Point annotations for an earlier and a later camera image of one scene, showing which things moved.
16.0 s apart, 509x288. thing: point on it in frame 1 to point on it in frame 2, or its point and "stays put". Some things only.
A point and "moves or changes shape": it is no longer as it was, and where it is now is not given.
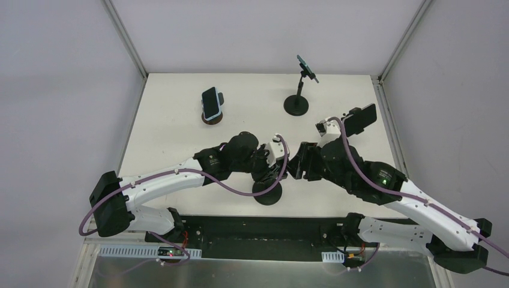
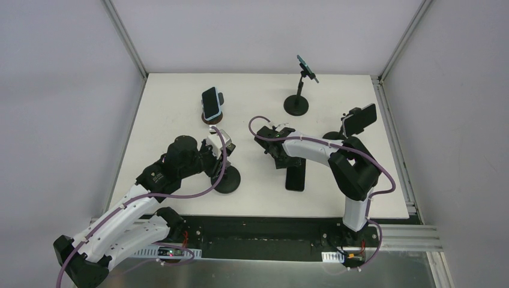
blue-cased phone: (210, 104) stays put
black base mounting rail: (259, 237) stays put
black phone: (358, 119) stays put
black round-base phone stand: (270, 197) moves or changes shape
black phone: (312, 156) to (296, 177)
